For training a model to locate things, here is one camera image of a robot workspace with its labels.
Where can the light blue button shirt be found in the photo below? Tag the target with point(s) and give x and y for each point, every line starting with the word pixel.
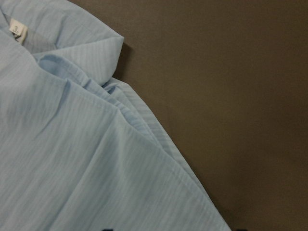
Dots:
pixel 79 149

